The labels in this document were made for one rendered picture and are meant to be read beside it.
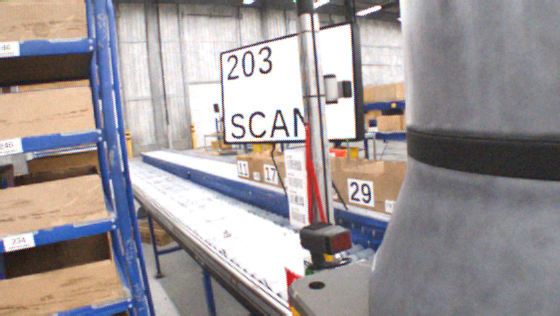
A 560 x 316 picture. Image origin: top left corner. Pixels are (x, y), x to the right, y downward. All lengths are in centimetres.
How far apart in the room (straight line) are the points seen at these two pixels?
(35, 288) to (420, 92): 90
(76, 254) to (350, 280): 106
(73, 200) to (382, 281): 79
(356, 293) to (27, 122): 78
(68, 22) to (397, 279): 85
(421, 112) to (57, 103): 81
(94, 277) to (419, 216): 84
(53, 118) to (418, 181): 81
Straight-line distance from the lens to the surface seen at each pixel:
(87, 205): 91
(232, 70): 117
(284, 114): 102
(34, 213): 91
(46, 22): 92
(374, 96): 780
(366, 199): 161
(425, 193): 16
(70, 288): 95
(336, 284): 24
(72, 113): 88
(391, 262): 18
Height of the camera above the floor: 134
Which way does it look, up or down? 7 degrees down
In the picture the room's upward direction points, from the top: 5 degrees counter-clockwise
